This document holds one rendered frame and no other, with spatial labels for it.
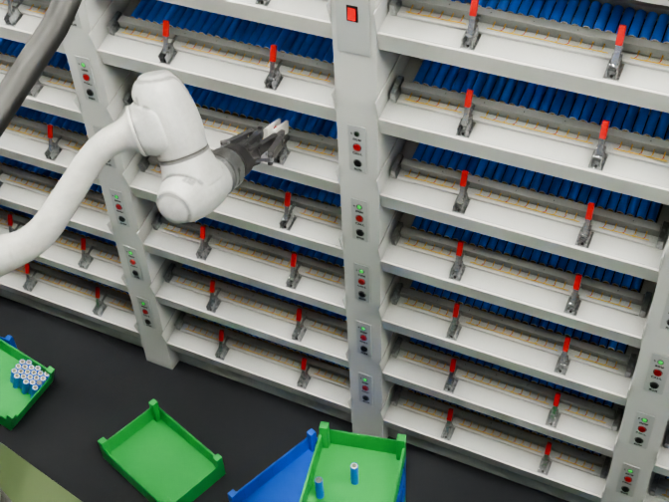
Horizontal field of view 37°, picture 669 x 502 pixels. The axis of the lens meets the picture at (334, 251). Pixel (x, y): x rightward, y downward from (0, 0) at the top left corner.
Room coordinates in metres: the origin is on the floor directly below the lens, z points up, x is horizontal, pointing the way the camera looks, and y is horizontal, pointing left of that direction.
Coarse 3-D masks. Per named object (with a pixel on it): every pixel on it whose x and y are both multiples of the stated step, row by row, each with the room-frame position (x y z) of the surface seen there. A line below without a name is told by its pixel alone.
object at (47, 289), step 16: (16, 272) 2.32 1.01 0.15; (32, 272) 2.31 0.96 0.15; (48, 272) 2.28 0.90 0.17; (64, 272) 2.28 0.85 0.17; (0, 288) 2.31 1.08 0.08; (16, 288) 2.26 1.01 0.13; (32, 288) 2.25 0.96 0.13; (48, 288) 2.25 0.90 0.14; (64, 288) 2.23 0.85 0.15; (80, 288) 2.23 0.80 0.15; (96, 288) 2.15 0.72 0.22; (112, 288) 2.20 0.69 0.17; (48, 304) 2.22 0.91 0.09; (64, 304) 2.18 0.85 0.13; (80, 304) 2.17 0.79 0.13; (96, 304) 2.14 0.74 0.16; (112, 304) 2.15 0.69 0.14; (128, 304) 2.15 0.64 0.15; (96, 320) 2.13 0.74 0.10; (112, 320) 2.10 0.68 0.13; (128, 320) 2.09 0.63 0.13
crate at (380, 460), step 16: (320, 432) 1.39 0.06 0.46; (336, 432) 1.40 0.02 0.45; (320, 448) 1.38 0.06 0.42; (336, 448) 1.39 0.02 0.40; (352, 448) 1.39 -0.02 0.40; (368, 448) 1.38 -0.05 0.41; (384, 448) 1.37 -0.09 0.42; (400, 448) 1.34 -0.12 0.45; (320, 464) 1.35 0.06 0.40; (336, 464) 1.34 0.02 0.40; (368, 464) 1.34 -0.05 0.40; (384, 464) 1.34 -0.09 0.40; (400, 464) 1.30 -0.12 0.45; (336, 480) 1.30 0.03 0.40; (368, 480) 1.30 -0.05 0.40; (384, 480) 1.29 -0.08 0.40; (400, 480) 1.29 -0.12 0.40; (304, 496) 1.24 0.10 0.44; (336, 496) 1.26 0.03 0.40; (352, 496) 1.26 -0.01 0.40; (368, 496) 1.25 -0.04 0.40; (384, 496) 1.25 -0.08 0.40
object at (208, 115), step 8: (200, 112) 1.96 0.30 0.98; (208, 112) 1.95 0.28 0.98; (216, 112) 1.95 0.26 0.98; (208, 120) 1.95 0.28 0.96; (216, 120) 1.94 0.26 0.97; (224, 120) 1.92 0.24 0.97; (232, 120) 1.92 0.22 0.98; (240, 120) 1.91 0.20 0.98; (248, 120) 1.91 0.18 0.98; (248, 128) 1.90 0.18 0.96; (256, 128) 1.89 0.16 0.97; (296, 136) 1.84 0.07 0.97; (304, 136) 1.83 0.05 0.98; (312, 136) 1.83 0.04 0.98; (320, 136) 1.83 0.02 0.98; (312, 144) 1.83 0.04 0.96; (320, 144) 1.82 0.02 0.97; (328, 144) 1.80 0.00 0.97; (336, 144) 1.80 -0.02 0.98; (320, 152) 1.80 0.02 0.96
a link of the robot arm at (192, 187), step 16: (208, 144) 1.57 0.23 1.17; (176, 160) 1.51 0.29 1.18; (192, 160) 1.51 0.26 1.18; (208, 160) 1.53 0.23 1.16; (176, 176) 1.49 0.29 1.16; (192, 176) 1.49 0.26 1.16; (208, 176) 1.50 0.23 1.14; (224, 176) 1.54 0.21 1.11; (160, 192) 1.47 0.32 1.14; (176, 192) 1.46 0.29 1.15; (192, 192) 1.46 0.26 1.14; (208, 192) 1.48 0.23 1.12; (224, 192) 1.52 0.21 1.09; (160, 208) 1.46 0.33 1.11; (176, 208) 1.44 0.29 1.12; (192, 208) 1.44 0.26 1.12; (208, 208) 1.47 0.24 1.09
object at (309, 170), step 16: (128, 80) 2.07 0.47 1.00; (128, 96) 2.04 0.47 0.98; (112, 112) 2.00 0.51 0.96; (208, 128) 1.93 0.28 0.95; (224, 128) 1.92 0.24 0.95; (240, 128) 1.91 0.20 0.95; (288, 144) 1.84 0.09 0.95; (304, 144) 1.84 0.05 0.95; (288, 160) 1.80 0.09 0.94; (304, 160) 1.79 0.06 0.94; (320, 160) 1.79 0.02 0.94; (288, 176) 1.79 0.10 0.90; (304, 176) 1.76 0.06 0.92; (320, 176) 1.74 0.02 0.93; (336, 176) 1.71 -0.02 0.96; (336, 192) 1.73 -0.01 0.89
